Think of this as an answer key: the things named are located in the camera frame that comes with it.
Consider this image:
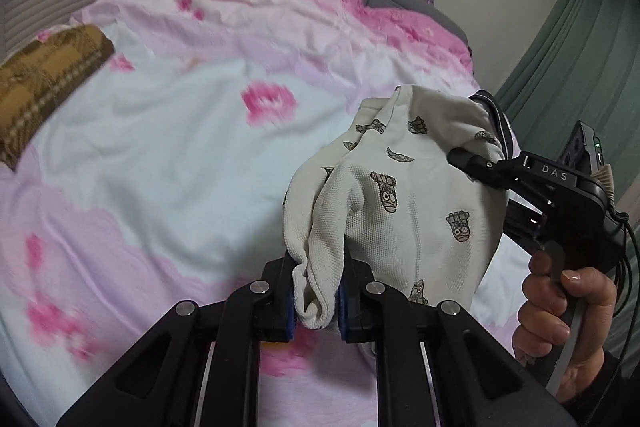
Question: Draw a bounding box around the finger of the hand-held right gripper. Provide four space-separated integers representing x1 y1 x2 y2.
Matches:
446 148 526 194

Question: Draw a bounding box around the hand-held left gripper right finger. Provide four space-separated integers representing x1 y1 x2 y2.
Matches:
337 256 577 427

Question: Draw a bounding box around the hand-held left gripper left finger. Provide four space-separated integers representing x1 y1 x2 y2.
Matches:
55 252 301 427

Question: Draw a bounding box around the beige printed polo shirt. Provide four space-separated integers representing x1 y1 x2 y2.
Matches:
282 83 514 334

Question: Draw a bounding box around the person's right forearm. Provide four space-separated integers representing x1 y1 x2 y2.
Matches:
562 347 640 427

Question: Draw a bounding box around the person's right hand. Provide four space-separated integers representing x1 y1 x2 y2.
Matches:
512 251 622 404

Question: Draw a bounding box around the green curtain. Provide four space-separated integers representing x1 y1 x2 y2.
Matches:
492 0 640 220

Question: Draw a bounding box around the pink floral quilt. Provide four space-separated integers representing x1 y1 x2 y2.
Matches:
0 0 532 427

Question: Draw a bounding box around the brown patterned pillow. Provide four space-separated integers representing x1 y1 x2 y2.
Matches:
0 24 116 170

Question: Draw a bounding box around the black cable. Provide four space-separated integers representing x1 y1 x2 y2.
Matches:
585 211 640 427

